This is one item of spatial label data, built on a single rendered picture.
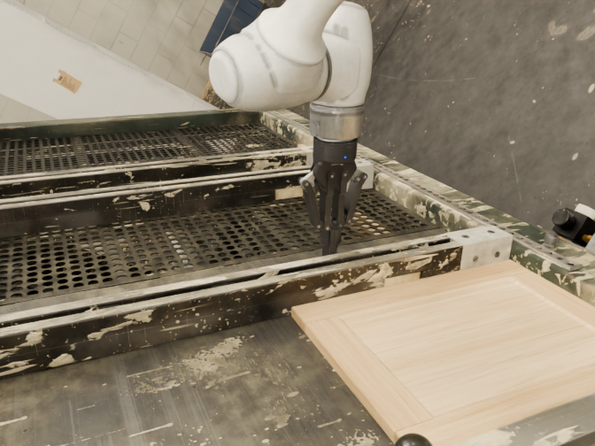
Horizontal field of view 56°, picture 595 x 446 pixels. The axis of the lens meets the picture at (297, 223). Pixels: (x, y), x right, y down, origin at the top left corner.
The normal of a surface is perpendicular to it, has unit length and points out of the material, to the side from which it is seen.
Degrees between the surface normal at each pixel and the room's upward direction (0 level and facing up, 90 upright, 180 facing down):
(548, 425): 60
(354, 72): 104
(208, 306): 90
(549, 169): 0
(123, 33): 90
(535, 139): 0
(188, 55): 90
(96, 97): 90
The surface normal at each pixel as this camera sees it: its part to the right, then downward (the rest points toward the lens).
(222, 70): -0.79, 0.34
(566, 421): 0.02, -0.92
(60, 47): 0.39, 0.39
